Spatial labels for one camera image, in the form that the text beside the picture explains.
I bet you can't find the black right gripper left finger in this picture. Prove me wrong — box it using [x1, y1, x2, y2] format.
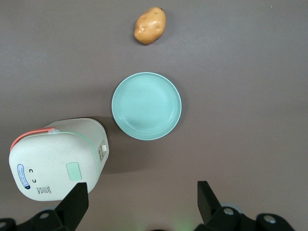
[0, 182, 90, 231]

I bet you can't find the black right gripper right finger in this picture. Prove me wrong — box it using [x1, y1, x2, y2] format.
[194, 180, 296, 231]

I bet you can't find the white rice cooker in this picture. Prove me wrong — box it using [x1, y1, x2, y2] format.
[9, 117, 109, 202]

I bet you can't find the brown table cloth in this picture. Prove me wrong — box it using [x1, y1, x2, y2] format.
[0, 0, 308, 231]

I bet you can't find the mint green plate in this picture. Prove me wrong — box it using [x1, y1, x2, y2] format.
[111, 71, 182, 141]

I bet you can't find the brown potato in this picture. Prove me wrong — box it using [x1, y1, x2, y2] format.
[133, 7, 167, 45]

